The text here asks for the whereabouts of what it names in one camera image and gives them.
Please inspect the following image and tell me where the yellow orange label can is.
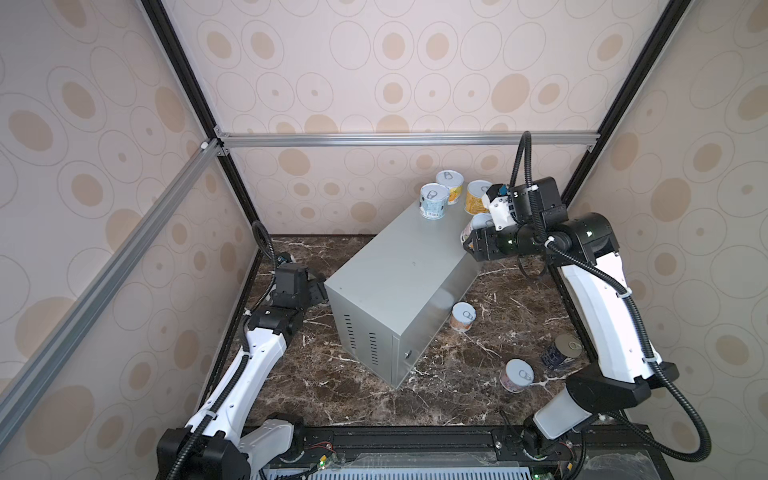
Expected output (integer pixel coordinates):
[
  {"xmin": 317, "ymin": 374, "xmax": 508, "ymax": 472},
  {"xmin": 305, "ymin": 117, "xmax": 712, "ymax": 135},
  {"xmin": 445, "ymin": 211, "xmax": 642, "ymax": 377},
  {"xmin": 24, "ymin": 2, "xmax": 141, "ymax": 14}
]
[{"xmin": 464, "ymin": 180, "xmax": 492, "ymax": 215}]

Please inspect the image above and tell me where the yellow fruit label can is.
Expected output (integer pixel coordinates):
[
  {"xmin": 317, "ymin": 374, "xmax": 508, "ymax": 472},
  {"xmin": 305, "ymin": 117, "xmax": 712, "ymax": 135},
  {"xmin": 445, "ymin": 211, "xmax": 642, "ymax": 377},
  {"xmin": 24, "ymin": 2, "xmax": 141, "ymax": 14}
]
[{"xmin": 436, "ymin": 170, "xmax": 464, "ymax": 205}]

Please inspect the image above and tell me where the light blue bear can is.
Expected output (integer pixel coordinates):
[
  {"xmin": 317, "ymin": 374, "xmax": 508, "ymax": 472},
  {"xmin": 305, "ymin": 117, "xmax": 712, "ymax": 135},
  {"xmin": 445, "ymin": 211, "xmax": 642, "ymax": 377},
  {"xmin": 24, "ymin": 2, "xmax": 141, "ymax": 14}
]
[{"xmin": 419, "ymin": 183, "xmax": 450, "ymax": 220}]

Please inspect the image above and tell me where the orange white label can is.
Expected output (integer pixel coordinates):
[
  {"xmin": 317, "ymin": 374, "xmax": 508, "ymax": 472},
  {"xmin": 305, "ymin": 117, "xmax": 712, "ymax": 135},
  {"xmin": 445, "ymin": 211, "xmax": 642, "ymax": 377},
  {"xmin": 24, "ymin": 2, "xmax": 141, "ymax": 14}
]
[{"xmin": 449, "ymin": 302, "xmax": 477, "ymax": 332}]

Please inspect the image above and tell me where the purple white label can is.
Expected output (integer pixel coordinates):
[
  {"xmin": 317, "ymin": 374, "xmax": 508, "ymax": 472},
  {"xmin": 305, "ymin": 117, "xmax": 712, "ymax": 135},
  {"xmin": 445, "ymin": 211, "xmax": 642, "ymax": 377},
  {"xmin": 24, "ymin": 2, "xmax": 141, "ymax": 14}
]
[{"xmin": 499, "ymin": 359, "xmax": 534, "ymax": 393}]

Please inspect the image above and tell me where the pink label can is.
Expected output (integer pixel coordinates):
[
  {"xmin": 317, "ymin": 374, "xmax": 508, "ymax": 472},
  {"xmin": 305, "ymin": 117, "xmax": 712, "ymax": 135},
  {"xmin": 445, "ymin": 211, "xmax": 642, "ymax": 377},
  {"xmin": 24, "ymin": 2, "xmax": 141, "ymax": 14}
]
[{"xmin": 460, "ymin": 212, "xmax": 494, "ymax": 243}]

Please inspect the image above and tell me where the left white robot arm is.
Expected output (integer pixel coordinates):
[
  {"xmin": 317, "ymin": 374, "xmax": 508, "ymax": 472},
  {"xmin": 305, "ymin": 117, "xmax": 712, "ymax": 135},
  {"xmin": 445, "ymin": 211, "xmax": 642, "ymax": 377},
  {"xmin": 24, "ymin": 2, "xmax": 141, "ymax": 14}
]
[{"xmin": 156, "ymin": 221, "xmax": 328, "ymax": 479}]

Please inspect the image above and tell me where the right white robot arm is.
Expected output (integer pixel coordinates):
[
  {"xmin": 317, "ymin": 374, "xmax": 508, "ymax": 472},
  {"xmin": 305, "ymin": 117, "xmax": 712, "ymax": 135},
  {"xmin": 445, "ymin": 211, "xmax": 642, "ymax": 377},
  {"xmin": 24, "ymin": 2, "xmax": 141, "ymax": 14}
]
[{"xmin": 462, "ymin": 131, "xmax": 713, "ymax": 463}]

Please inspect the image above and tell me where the grey metal cabinet box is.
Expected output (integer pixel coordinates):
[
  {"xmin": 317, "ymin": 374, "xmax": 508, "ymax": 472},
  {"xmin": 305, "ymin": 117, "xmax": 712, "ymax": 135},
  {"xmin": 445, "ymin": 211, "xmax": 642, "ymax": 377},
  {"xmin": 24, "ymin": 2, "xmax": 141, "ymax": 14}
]
[{"xmin": 325, "ymin": 203, "xmax": 481, "ymax": 388}]

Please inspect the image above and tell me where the black red label can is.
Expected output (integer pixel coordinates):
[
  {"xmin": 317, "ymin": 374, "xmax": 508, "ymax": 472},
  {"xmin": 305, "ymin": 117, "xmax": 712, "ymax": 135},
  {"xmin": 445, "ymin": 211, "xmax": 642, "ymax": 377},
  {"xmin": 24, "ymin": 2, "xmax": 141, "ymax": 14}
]
[{"xmin": 540, "ymin": 333, "xmax": 584, "ymax": 370}]

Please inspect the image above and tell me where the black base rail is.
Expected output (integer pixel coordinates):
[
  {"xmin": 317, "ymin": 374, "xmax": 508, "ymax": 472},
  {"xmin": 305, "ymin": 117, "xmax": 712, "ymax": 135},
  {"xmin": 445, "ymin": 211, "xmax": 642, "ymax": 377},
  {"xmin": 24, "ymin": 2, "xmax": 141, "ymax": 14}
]
[{"xmin": 155, "ymin": 423, "xmax": 674, "ymax": 480}]

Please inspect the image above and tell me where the silver horizontal back rail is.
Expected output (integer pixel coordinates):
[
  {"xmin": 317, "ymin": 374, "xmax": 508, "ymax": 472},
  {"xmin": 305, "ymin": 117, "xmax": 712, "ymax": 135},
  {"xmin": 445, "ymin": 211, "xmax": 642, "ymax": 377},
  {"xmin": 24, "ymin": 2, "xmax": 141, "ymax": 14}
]
[{"xmin": 214, "ymin": 127, "xmax": 601, "ymax": 157}]

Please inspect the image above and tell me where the black corner frame post right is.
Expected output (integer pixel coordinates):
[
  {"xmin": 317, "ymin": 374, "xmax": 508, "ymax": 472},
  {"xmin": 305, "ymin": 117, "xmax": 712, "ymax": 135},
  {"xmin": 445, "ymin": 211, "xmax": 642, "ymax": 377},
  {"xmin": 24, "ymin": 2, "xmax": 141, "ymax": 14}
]
[{"xmin": 538, "ymin": 0, "xmax": 692, "ymax": 244}]

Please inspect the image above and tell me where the black corner frame post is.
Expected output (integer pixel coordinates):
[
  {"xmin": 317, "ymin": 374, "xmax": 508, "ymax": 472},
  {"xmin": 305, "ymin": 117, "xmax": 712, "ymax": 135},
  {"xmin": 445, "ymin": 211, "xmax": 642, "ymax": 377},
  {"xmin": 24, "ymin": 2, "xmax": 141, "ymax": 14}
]
[
  {"xmin": 139, "ymin": 0, "xmax": 268, "ymax": 244},
  {"xmin": 538, "ymin": 0, "xmax": 692, "ymax": 244}
]

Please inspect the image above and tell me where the silver left side rail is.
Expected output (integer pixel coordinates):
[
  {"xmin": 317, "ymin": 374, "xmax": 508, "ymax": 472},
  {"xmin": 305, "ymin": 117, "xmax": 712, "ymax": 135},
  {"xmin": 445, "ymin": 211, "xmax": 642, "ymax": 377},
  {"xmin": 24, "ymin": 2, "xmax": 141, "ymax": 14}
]
[{"xmin": 1, "ymin": 138, "xmax": 222, "ymax": 449}]

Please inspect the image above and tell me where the black corner frame post left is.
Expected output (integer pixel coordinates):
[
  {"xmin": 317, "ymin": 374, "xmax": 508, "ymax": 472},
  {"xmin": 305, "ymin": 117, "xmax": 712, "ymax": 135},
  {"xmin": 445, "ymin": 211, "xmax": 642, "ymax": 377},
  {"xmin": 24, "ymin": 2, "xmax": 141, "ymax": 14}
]
[{"xmin": 139, "ymin": 0, "xmax": 268, "ymax": 244}]

